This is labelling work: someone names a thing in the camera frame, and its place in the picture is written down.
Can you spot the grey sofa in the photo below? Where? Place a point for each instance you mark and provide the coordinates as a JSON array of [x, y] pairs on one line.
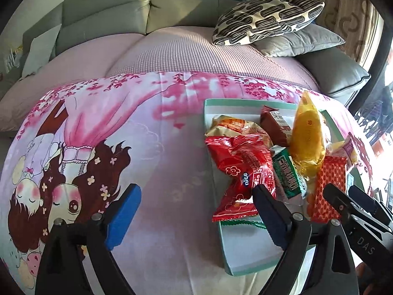
[[337, 75]]

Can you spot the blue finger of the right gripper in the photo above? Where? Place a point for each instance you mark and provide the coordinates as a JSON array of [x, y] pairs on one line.
[[364, 201], [341, 202]]

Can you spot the pink cartoon printed blanket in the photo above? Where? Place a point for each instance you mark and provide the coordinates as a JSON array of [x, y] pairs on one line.
[[80, 146]]

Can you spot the red triangular snack packet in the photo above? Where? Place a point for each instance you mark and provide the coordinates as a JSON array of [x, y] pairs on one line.
[[248, 162]]

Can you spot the pink sofa seat cover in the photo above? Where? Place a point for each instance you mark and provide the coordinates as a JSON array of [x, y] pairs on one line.
[[168, 49]]

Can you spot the orange bread packet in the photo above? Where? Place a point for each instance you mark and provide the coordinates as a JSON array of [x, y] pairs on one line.
[[307, 146]]

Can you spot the red milk biscuit packet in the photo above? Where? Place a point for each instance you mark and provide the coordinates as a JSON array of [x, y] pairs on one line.
[[276, 127]]

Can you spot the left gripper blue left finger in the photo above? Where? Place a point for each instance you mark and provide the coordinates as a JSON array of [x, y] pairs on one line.
[[120, 214]]

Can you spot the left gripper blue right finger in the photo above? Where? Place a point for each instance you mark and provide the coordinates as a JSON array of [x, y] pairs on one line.
[[274, 214]]

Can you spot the patterned beige curtain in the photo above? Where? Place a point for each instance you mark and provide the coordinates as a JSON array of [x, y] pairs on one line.
[[358, 23]]

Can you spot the light grey small cushion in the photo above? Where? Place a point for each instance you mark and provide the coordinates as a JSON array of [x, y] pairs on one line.
[[40, 51]]

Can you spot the clear cracker packet green trim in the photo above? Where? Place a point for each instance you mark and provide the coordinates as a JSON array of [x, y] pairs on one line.
[[250, 222]]

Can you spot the purple yellow snack packet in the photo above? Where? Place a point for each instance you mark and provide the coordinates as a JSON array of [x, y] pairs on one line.
[[345, 149]]

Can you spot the green snack packet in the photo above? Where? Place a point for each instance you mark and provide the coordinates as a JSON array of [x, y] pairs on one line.
[[292, 182]]

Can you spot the black cream patterned pillow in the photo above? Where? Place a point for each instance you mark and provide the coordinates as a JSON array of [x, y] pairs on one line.
[[253, 20]]

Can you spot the white peach crisp packet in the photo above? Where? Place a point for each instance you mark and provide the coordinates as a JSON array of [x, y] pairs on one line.
[[229, 126]]

